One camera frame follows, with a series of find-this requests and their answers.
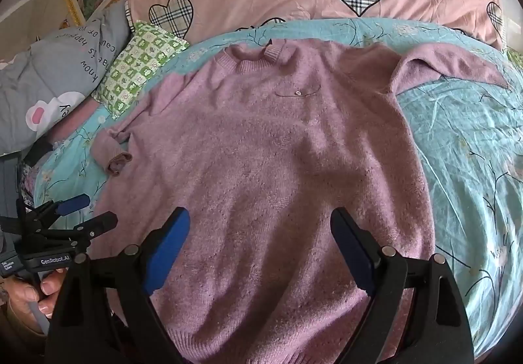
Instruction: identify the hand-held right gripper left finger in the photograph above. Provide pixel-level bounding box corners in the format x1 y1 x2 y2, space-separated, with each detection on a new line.
45 206 193 364

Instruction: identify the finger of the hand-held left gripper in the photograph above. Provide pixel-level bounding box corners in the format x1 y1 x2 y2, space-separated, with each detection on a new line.
15 194 92 234
43 212 119 245

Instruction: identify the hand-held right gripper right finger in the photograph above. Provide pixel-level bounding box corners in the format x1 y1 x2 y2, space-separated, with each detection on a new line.
330 206 475 364

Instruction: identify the pink knit sweater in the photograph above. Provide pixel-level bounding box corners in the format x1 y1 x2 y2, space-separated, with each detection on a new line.
91 38 509 364

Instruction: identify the person's left hand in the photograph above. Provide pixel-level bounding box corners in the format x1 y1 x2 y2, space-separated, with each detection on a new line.
0 268 67 320

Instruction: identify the grey printed pillow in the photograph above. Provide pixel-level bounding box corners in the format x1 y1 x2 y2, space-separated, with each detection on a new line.
0 2 131 156

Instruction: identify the green checkered pillow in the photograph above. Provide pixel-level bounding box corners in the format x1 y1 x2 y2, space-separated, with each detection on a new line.
92 20 191 119

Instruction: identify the teal floral bed sheet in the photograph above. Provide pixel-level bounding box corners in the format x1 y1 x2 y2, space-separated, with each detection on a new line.
33 16 523 348

